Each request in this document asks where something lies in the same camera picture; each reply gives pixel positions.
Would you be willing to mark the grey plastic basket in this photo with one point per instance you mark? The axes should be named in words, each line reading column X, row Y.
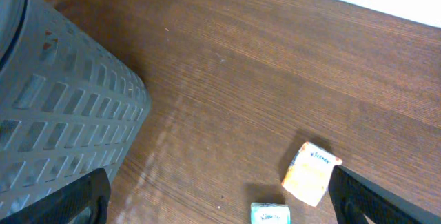
column 68, row 106

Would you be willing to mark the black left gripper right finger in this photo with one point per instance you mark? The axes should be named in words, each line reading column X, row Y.
column 357, row 200

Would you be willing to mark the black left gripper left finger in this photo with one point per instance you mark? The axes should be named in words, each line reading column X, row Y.
column 84, row 200

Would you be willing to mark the orange tissue pack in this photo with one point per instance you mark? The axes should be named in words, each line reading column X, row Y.
column 308, row 175

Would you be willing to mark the teal tissue pack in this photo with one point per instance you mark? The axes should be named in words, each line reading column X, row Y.
column 269, row 213

